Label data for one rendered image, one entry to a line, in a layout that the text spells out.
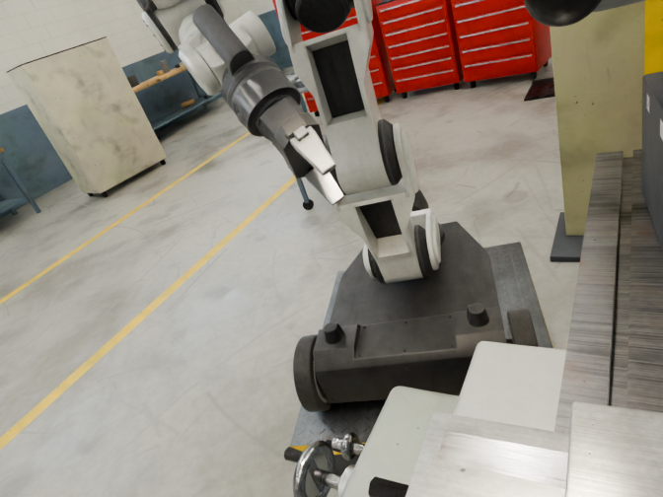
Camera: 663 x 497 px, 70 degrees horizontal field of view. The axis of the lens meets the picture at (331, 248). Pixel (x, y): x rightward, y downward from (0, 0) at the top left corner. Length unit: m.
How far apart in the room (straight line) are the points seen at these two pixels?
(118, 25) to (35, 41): 1.54
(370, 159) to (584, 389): 0.61
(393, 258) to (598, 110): 1.25
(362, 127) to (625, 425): 0.73
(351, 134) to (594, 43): 1.32
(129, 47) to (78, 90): 3.44
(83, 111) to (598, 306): 5.97
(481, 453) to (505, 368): 0.28
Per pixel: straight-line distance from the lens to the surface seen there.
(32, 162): 8.27
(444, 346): 1.13
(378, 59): 5.55
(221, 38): 0.68
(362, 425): 1.28
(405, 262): 1.22
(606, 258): 0.75
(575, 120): 2.22
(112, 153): 6.36
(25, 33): 8.72
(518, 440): 0.45
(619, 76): 2.16
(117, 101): 6.46
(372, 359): 1.15
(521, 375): 0.70
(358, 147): 0.99
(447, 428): 0.46
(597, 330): 0.64
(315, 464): 0.93
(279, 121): 0.62
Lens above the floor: 1.36
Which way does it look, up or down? 28 degrees down
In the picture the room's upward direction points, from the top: 20 degrees counter-clockwise
